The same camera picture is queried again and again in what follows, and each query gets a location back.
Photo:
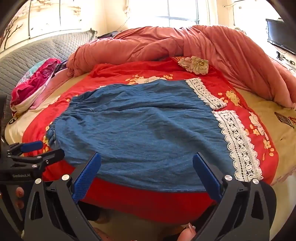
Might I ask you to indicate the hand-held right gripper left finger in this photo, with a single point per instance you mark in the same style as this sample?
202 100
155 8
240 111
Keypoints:
86 178

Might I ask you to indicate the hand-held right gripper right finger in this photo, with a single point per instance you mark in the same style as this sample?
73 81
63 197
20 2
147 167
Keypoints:
208 178

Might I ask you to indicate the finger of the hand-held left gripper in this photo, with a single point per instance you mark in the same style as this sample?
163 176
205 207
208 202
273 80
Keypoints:
32 146
48 156

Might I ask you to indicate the blue denim pants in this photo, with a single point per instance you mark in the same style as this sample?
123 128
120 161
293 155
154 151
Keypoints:
143 129

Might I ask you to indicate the person's left hand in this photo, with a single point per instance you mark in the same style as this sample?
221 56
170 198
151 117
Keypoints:
19 197

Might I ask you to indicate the person's right hand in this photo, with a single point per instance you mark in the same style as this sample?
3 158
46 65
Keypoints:
187 231

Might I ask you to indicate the pink patterned blanket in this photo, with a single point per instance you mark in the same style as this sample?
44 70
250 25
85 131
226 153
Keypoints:
34 81

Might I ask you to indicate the pink pillow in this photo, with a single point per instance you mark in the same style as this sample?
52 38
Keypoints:
57 80

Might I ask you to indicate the beige bed sheet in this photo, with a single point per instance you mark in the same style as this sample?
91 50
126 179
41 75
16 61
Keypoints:
266 111

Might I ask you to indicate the grey quilted headboard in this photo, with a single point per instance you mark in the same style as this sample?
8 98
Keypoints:
46 51

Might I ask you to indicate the red floral blanket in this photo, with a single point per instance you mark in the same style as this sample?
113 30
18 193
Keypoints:
111 71

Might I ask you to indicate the white wardrobe with branch print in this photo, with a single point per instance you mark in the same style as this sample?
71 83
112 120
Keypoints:
46 18

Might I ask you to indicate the salmon pink comforter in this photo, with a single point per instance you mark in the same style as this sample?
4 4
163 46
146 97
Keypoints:
161 44

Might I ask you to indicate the black television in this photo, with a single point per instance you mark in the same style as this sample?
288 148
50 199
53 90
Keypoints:
282 34

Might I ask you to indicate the window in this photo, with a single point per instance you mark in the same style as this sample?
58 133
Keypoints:
180 11

